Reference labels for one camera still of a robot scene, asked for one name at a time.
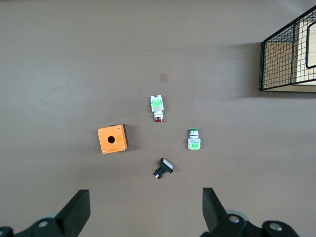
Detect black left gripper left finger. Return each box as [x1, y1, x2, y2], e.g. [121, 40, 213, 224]
[14, 189, 91, 237]

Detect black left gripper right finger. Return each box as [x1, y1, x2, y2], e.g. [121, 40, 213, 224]
[201, 187, 247, 237]

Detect white green contact block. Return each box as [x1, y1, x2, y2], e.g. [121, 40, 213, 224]
[150, 95, 165, 123]

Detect black square push button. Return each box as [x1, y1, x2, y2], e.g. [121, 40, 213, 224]
[152, 158, 174, 180]

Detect green push button switch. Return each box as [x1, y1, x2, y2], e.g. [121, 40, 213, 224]
[187, 128, 202, 151]

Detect orange button enclosure box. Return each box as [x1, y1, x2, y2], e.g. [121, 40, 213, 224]
[97, 123, 129, 155]

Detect wooden shelf with wire sides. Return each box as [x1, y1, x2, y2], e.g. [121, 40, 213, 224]
[258, 4, 316, 93]

